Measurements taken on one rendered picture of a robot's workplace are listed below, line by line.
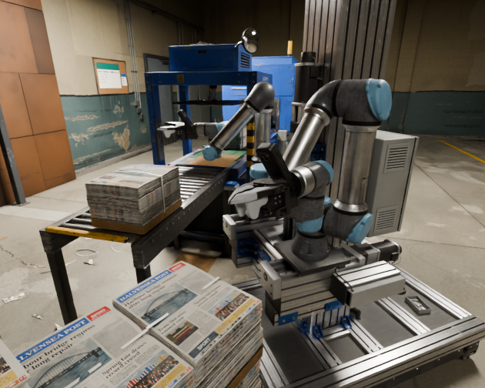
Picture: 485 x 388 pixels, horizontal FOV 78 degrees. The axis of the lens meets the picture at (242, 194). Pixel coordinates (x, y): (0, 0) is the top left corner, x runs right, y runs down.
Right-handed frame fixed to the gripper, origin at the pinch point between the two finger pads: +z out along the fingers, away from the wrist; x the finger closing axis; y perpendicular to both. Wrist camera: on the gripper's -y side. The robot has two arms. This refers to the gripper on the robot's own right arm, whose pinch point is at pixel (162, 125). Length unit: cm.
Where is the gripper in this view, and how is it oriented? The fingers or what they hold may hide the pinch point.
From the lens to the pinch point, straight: 176.5
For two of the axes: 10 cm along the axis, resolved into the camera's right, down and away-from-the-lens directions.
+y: 0.1, 8.9, 4.7
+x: 0.9, -4.6, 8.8
